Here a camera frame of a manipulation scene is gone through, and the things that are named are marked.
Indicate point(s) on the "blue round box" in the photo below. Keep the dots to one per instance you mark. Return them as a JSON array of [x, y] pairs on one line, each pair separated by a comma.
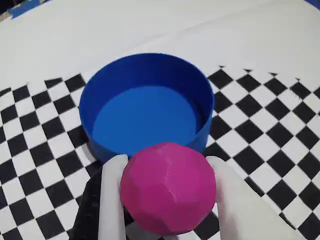
[[145, 112]]

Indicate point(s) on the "pink faceted ball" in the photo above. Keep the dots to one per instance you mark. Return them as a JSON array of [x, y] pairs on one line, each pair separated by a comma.
[[167, 190]]

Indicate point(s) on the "black white checkered mat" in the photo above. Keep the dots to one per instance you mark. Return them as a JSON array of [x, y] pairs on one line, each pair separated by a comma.
[[262, 112]]

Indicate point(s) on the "blue tape strip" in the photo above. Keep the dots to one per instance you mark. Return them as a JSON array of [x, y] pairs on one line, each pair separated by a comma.
[[27, 8]]

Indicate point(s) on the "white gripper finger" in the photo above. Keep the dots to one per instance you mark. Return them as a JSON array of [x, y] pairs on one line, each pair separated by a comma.
[[110, 195], [237, 205]]

